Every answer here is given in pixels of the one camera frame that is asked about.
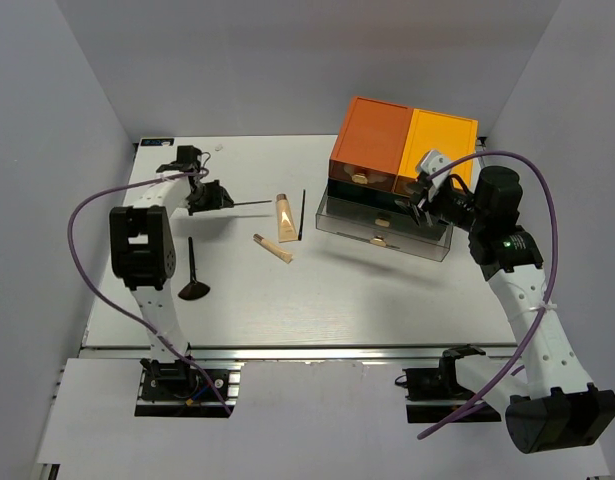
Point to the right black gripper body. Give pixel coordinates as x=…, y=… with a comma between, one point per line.
x=450, y=206

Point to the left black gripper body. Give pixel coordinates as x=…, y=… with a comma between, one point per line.
x=209, y=197

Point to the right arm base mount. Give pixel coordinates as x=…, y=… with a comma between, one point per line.
x=433, y=392

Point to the yellow drawer box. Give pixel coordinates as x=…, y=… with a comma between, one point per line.
x=453, y=136

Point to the small beige concealer tube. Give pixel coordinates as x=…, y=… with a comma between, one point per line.
x=274, y=249

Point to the thin black makeup brush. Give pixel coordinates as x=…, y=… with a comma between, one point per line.
x=247, y=203

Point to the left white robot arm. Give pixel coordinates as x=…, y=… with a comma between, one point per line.
x=143, y=253

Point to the black fan makeup brush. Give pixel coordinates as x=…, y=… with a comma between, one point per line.
x=194, y=289

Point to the blue table label sticker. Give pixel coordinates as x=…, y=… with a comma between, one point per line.
x=157, y=142

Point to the black mascara wand brush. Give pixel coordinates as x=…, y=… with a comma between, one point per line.
x=301, y=218

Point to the orange drawer box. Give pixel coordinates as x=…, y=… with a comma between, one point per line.
x=373, y=135

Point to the large beige cosmetic tube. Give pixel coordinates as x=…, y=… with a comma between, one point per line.
x=286, y=226

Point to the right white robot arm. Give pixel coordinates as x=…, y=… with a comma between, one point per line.
x=558, y=405

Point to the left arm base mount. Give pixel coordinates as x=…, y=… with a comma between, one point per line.
x=177, y=390

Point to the clear orange drawer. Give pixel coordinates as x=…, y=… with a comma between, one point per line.
x=361, y=176

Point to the clear yellow drawer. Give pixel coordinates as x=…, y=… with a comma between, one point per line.
x=407, y=187

